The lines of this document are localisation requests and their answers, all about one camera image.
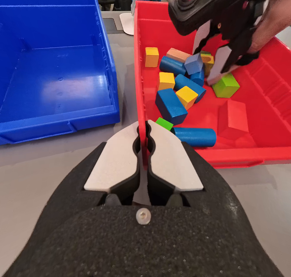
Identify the red wooden block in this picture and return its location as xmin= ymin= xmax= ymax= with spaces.
xmin=217 ymin=100 xmax=250 ymax=141

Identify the light blue wooden cube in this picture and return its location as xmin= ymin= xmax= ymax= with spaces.
xmin=184 ymin=53 xmax=204 ymax=75

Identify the small green wooden block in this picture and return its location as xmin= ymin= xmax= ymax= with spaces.
xmin=155 ymin=117 xmax=174 ymax=132

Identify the natural wooden block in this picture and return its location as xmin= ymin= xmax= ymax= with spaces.
xmin=166 ymin=48 xmax=191 ymax=63

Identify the person's right hand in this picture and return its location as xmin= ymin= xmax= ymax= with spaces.
xmin=248 ymin=0 xmax=291 ymax=54

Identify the red plastic bin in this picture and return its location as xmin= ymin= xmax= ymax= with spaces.
xmin=134 ymin=0 xmax=291 ymax=169

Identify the green wooden cube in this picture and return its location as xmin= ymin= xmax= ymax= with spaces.
xmin=212 ymin=73 xmax=240 ymax=98

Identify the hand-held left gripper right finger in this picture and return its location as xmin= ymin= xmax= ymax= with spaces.
xmin=147 ymin=120 xmax=204 ymax=193

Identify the blue plastic bin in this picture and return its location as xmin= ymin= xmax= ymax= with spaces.
xmin=0 ymin=0 xmax=121 ymax=145

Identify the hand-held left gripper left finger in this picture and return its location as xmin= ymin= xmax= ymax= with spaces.
xmin=84 ymin=121 xmax=142 ymax=192

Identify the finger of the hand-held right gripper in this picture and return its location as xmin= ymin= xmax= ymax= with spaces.
xmin=192 ymin=20 xmax=211 ymax=57
xmin=207 ymin=45 xmax=240 ymax=86

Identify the yellow wooden cube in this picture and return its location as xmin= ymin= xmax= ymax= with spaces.
xmin=158 ymin=72 xmax=176 ymax=91

